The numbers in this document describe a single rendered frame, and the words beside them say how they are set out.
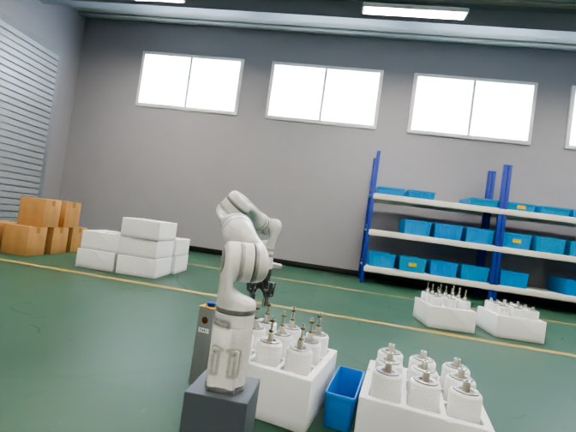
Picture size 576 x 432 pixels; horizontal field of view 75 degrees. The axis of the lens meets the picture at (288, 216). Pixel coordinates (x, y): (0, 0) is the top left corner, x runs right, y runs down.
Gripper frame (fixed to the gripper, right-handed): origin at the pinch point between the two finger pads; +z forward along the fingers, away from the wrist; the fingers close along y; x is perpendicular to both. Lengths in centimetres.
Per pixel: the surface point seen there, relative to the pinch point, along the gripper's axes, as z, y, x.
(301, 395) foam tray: 23.1, 32.9, -10.2
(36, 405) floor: 36, -31, -65
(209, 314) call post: 6.5, -11.6, -14.9
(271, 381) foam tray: 21.6, 22.2, -13.5
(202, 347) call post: 20.1, -12.5, -15.2
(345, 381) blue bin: 29, 29, 29
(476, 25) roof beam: -333, -32, 407
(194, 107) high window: -216, -454, 291
